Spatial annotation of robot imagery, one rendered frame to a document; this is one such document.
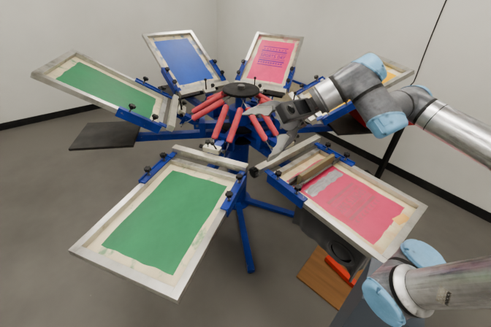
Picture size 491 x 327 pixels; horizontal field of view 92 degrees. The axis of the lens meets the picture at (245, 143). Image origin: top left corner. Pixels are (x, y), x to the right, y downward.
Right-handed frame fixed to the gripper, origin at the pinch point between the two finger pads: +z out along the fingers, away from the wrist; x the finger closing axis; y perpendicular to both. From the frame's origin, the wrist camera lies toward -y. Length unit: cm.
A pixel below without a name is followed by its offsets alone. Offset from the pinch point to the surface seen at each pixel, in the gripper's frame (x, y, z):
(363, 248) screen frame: -63, 70, -3
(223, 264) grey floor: -58, 125, 116
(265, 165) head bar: -2, 92, 29
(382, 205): -57, 106, -21
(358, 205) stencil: -50, 99, -9
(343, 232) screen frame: -54, 74, 3
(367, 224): -59, 89, -9
